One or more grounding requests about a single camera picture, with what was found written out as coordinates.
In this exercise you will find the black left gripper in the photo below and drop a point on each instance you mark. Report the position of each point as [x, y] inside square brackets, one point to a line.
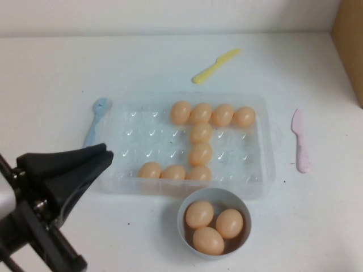
[31, 235]

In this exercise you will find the beige plastic egg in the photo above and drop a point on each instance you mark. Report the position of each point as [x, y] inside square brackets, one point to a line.
[199, 173]
[200, 113]
[208, 241]
[229, 224]
[200, 132]
[149, 170]
[200, 153]
[223, 115]
[244, 116]
[173, 173]
[199, 214]
[180, 112]

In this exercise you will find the clear plastic egg box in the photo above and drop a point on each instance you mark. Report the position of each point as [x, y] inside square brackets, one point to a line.
[147, 141]

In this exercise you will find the brown cardboard box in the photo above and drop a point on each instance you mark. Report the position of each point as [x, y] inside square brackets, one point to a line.
[350, 48]

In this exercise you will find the blue plastic fork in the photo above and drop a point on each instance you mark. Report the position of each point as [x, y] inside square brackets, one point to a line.
[95, 124]

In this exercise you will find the yellow plastic knife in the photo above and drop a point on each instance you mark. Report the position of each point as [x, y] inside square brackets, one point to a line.
[212, 68]

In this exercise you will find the grey round bowl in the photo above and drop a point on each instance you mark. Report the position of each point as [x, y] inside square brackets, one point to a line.
[246, 209]

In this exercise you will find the pink plastic knife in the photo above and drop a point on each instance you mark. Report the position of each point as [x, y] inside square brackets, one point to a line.
[301, 147]

